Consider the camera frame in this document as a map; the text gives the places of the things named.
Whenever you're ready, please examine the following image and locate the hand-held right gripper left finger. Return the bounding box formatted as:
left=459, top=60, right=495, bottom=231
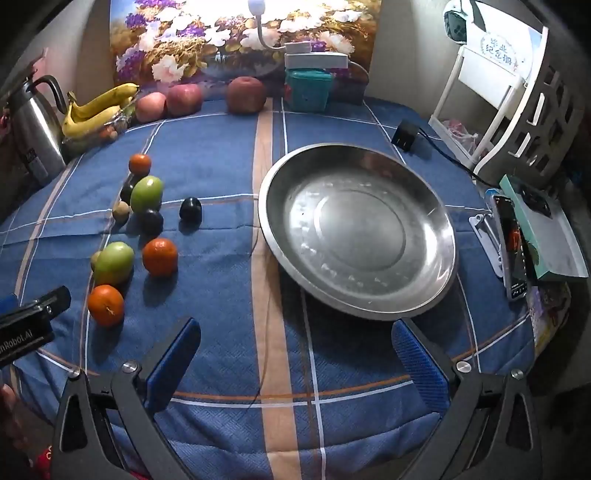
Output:
left=50, top=316, right=202, bottom=480

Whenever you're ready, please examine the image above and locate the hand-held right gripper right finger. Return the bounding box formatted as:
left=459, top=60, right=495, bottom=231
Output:
left=392, top=318, right=542, bottom=480

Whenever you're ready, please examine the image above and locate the green mango front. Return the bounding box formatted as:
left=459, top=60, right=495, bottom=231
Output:
left=94, top=241, right=135, bottom=287

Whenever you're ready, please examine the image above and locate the green mango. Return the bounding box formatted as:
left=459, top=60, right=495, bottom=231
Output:
left=94, top=241, right=135, bottom=287
left=130, top=175, right=165, bottom=214

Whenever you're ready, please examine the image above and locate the dark plum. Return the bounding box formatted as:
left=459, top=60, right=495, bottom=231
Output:
left=180, top=197, right=203, bottom=225
left=139, top=209, right=164, bottom=235

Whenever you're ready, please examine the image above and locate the green mango back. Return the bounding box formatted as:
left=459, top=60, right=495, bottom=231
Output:
left=130, top=175, right=165, bottom=214

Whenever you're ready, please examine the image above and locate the round steel plate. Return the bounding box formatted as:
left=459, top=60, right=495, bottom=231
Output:
left=257, top=143, right=458, bottom=320

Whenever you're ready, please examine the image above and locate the small orange tangerine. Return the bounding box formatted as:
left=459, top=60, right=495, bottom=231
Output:
left=128, top=153, right=153, bottom=176

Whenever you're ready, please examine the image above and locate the blue plaid tablecloth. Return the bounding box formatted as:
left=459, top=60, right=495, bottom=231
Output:
left=0, top=95, right=536, bottom=480

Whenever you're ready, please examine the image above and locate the colourful packet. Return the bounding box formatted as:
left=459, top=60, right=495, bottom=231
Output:
left=526, top=281, right=573, bottom=344

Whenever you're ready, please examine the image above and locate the black smartphone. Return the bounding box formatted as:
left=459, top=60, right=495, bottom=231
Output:
left=491, top=193, right=531, bottom=302

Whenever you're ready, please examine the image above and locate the clear plastic tray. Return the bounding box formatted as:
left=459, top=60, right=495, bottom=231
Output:
left=62, top=104, right=138, bottom=160

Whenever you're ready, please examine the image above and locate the steel thermos kettle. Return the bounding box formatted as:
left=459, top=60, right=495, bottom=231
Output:
left=0, top=74, right=70, bottom=188

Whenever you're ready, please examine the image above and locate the teal book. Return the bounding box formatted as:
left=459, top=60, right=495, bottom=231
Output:
left=499, top=174, right=590, bottom=283

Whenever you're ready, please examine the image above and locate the yellow banana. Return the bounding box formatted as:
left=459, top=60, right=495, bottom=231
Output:
left=61, top=105, right=122, bottom=139
left=68, top=83, right=140, bottom=121

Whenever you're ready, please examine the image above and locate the pink apple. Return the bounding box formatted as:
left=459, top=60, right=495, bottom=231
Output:
left=135, top=92, right=167, bottom=123

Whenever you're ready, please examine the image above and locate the black power adapter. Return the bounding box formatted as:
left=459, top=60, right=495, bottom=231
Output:
left=391, top=119, right=420, bottom=154

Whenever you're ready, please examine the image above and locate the pink plastic bag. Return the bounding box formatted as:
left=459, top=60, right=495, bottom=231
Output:
left=441, top=119, right=482, bottom=149

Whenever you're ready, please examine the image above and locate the white plastic basket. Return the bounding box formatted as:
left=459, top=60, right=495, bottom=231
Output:
left=480, top=25, right=589, bottom=188

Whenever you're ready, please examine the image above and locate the dark red apple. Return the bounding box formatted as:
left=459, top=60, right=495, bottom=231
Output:
left=226, top=76, right=267, bottom=115

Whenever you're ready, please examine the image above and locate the dark box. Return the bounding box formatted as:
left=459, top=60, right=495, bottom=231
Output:
left=330, top=71, right=371, bottom=107

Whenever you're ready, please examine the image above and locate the floral painting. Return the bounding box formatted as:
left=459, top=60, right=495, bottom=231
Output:
left=110, top=0, right=383, bottom=100

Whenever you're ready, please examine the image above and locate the teal box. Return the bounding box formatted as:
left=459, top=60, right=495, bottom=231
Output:
left=284, top=68, right=334, bottom=112

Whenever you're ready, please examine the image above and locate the white power strip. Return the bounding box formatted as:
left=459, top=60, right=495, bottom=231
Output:
left=283, top=42, right=350, bottom=71

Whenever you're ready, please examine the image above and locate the white paper sign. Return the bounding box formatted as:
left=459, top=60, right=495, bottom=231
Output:
left=466, top=14, right=544, bottom=81

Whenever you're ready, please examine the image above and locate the white gooseneck lamp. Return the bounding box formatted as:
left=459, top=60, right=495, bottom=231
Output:
left=247, top=0, right=289, bottom=51

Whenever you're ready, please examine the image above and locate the thin dark wire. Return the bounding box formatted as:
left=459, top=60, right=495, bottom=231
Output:
left=249, top=226, right=274, bottom=409

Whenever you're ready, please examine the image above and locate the white metal bracket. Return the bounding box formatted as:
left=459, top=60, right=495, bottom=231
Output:
left=468, top=212, right=506, bottom=278

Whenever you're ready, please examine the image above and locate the black adapter cable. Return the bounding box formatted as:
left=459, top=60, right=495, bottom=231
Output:
left=416, top=129, right=504, bottom=191

